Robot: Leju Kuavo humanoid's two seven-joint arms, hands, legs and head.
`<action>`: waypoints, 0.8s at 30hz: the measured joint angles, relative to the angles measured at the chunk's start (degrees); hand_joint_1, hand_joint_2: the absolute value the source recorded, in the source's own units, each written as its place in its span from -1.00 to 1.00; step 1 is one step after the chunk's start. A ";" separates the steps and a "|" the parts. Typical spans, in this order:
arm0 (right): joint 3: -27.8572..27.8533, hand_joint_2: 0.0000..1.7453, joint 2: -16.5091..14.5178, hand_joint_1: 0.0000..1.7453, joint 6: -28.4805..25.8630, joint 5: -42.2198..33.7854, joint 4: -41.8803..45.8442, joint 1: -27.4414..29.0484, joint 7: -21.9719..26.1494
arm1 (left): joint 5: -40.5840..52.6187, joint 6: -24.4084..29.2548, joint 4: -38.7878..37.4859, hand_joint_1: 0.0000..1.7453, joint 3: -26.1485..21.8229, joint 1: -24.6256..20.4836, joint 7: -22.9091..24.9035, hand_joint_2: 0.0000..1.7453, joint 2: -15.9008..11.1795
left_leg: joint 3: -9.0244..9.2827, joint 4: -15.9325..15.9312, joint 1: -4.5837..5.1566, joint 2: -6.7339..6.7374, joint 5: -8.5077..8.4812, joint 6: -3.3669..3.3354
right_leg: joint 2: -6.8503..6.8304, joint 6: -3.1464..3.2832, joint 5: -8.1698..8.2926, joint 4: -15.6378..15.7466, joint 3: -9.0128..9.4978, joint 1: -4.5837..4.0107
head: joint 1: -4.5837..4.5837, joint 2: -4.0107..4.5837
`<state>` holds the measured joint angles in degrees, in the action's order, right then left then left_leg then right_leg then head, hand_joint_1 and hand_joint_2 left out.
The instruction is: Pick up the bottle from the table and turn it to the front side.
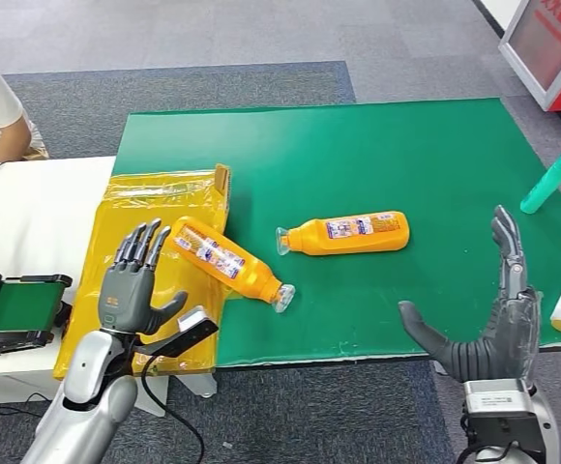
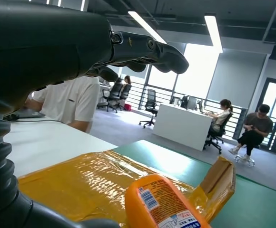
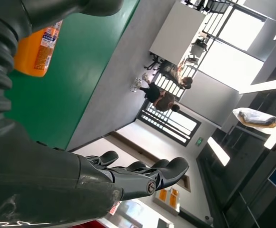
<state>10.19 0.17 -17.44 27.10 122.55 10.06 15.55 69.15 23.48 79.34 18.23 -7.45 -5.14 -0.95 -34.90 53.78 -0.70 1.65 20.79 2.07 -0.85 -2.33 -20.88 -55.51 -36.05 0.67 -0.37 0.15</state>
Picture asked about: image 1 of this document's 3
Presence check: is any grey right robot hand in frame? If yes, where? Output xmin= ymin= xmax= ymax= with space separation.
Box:
xmin=398 ymin=204 xmax=542 ymax=386

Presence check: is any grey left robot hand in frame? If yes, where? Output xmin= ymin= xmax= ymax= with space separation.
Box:
xmin=97 ymin=217 xmax=188 ymax=336

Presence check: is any orange bottle clear cap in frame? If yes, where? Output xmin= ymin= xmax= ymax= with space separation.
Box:
xmin=169 ymin=216 xmax=296 ymax=315
xmin=275 ymin=211 xmax=411 ymax=258

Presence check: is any teal green plastic bottle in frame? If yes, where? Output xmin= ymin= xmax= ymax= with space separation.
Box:
xmin=519 ymin=152 xmax=561 ymax=216

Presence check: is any yellow tape-wrapped cardboard box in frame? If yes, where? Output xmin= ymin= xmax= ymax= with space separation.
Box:
xmin=53 ymin=164 xmax=232 ymax=380

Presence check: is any white table foot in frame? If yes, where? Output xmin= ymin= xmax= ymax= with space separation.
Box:
xmin=135 ymin=373 xmax=218 ymax=419

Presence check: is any small green belt conveyor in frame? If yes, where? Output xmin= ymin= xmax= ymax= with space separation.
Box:
xmin=0 ymin=274 xmax=75 ymax=357

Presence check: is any green table mat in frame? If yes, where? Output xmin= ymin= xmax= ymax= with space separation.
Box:
xmin=112 ymin=98 xmax=561 ymax=371

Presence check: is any white and red display stand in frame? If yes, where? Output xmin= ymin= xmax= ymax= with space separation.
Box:
xmin=497 ymin=0 xmax=561 ymax=114

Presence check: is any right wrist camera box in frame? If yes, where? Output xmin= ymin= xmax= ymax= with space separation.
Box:
xmin=462 ymin=379 xmax=549 ymax=464

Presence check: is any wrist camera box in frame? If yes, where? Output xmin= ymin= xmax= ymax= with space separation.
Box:
xmin=135 ymin=305 xmax=219 ymax=360
xmin=462 ymin=379 xmax=549 ymax=464

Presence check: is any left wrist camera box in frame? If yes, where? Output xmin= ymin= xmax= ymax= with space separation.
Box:
xmin=135 ymin=305 xmax=219 ymax=360

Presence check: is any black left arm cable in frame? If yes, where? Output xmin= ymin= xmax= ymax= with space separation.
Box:
xmin=140 ymin=355 xmax=207 ymax=464

